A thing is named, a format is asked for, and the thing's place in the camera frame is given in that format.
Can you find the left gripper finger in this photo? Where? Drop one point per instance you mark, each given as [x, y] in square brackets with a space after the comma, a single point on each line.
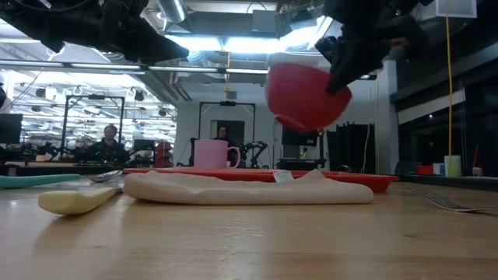
[155, 48]

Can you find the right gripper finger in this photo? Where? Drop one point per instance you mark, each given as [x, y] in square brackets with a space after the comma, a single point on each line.
[354, 64]

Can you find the magenta bowl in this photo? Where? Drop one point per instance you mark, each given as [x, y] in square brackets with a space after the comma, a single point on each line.
[299, 97]

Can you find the red plastic tray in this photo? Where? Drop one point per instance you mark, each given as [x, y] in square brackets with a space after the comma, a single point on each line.
[342, 179]

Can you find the lilac plastic cup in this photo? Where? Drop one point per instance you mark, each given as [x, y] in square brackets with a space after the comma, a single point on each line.
[212, 153]

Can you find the beige cloth napkin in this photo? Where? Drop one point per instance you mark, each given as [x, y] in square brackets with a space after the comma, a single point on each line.
[241, 190]

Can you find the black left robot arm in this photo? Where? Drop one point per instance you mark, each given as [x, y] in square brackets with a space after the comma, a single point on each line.
[46, 19]

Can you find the black background robot arm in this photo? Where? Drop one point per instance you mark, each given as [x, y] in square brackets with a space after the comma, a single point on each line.
[257, 149]

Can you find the black curtain panel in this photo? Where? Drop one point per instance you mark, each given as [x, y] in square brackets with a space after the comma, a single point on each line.
[350, 148]

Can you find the white ceiling box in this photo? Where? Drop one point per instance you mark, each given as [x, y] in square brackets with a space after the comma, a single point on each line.
[457, 8]

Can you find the black monitor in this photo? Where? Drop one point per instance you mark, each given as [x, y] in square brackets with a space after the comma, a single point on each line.
[9, 128]
[299, 138]

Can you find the grey ceiling box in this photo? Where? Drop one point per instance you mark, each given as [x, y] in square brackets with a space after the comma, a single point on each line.
[264, 21]

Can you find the red cylinder object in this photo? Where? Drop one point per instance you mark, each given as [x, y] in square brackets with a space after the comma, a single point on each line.
[163, 153]

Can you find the person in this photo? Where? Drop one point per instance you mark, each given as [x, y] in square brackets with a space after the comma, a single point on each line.
[107, 149]
[223, 132]

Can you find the black background table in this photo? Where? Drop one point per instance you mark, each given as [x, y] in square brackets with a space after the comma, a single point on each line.
[301, 163]

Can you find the red box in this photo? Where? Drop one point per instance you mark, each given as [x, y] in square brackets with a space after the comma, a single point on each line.
[425, 170]

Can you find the white and blue container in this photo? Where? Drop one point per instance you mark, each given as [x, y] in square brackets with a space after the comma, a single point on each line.
[439, 169]

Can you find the pale green cup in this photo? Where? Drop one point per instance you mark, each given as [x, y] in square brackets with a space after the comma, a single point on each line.
[453, 166]

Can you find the pink cup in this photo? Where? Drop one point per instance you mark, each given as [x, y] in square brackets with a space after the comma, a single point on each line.
[477, 172]

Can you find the silver air duct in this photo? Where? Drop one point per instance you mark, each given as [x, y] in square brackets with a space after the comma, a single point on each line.
[173, 9]

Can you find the grey ceiling rail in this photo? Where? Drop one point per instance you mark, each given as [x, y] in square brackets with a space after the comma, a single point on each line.
[78, 65]

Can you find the black metal gantry frame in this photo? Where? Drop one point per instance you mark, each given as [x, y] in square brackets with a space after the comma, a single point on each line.
[93, 97]
[227, 103]

